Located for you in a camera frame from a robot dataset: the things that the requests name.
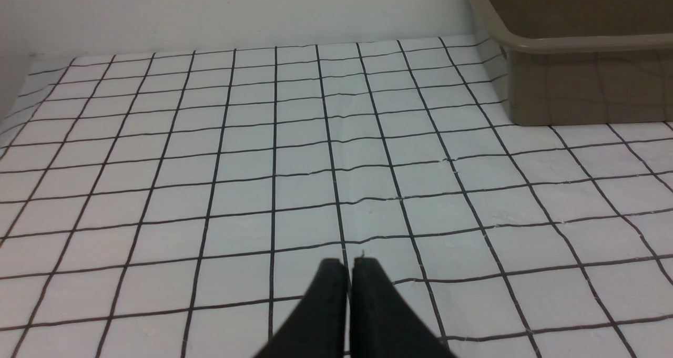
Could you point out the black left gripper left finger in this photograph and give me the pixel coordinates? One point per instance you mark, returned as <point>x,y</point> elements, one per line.
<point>316,327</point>

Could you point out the white black grid tablecloth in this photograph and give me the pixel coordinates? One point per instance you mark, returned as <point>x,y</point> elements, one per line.
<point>178,204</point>

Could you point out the olive green plastic bin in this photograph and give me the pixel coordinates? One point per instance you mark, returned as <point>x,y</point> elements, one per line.
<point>569,62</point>

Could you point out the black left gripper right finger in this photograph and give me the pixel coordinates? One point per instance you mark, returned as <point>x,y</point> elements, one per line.
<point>382,324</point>

